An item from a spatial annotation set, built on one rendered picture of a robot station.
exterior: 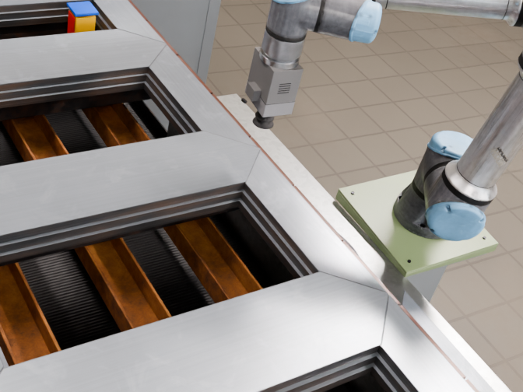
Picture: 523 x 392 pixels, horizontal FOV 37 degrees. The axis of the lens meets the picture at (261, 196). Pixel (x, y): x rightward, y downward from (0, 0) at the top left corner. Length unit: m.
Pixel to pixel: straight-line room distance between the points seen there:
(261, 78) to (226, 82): 2.09
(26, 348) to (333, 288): 0.55
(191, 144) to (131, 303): 0.35
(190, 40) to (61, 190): 1.12
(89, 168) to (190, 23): 1.02
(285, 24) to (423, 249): 0.66
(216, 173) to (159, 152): 0.12
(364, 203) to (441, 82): 2.29
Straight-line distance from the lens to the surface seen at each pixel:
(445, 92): 4.03
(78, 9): 2.04
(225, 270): 1.64
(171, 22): 2.44
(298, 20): 1.41
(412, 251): 1.81
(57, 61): 1.86
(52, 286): 1.75
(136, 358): 1.22
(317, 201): 1.88
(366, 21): 1.42
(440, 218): 1.64
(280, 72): 1.46
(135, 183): 1.52
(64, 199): 1.47
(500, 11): 1.57
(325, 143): 3.35
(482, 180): 1.62
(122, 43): 1.96
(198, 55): 2.55
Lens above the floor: 1.81
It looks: 38 degrees down
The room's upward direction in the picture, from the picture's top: 15 degrees clockwise
